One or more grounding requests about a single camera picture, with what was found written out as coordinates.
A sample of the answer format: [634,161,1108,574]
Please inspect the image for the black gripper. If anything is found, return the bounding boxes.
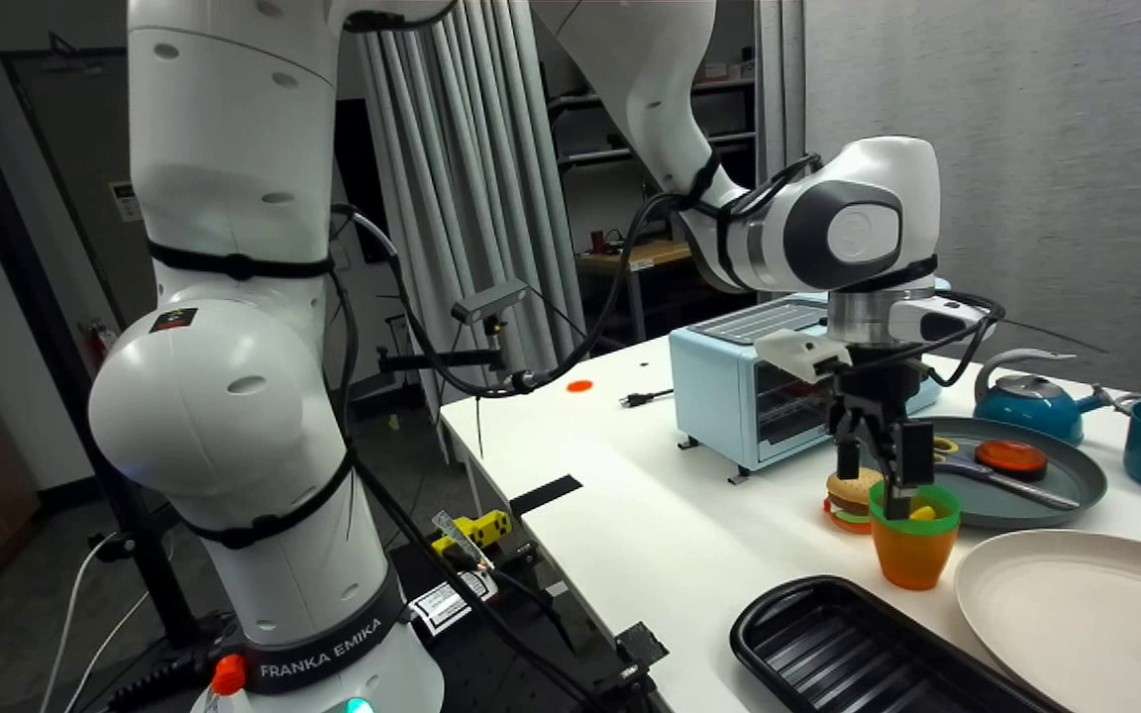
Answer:
[820,346,942,490]

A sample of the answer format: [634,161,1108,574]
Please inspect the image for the orange plush toy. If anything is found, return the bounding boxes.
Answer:
[869,475,967,593]

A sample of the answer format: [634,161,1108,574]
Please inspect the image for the grey round plate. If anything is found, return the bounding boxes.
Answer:
[857,413,1112,534]

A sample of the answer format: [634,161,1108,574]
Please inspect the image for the large beige plate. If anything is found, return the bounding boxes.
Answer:
[951,528,1141,713]

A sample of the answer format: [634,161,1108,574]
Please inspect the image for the toy hamburger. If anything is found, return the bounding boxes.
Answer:
[820,465,890,540]

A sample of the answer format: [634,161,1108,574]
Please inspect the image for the red round toy slice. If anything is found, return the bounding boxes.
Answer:
[974,437,1054,485]

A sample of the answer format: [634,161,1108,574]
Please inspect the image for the teal kettle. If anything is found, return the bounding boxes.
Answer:
[972,346,1117,448]

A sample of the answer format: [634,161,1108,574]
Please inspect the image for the light blue toaster oven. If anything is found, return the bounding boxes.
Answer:
[667,271,954,475]

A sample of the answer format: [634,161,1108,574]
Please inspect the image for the black ridged tray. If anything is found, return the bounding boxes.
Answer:
[725,569,1069,713]

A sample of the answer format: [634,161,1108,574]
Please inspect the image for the black tape strip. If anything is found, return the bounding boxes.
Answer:
[503,471,587,515]

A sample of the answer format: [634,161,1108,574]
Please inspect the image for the metal storage shelf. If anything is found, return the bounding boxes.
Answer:
[542,0,765,342]

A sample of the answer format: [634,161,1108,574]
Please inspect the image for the yellow table clamp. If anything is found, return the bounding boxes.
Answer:
[427,507,521,560]

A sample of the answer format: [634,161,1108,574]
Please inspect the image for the black stand bar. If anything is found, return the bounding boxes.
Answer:
[378,346,510,375]

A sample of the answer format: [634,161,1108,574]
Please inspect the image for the white bottle with orange cap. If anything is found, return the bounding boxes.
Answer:
[190,648,256,713]

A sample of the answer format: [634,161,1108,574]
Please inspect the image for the scissors with yellow handles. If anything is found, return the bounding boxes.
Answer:
[926,433,1087,515]

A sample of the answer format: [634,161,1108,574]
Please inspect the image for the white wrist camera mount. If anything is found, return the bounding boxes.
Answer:
[753,328,857,388]

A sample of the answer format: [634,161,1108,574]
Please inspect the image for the black toaster power cord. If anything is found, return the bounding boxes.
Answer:
[617,384,679,413]

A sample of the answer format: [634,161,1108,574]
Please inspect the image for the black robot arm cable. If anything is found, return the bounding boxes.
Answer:
[324,156,826,399]

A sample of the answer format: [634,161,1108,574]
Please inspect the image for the grey camera on stand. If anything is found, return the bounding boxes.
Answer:
[449,277,531,328]

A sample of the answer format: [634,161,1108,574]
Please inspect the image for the white floor cable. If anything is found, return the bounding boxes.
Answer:
[35,528,120,713]
[62,592,153,713]

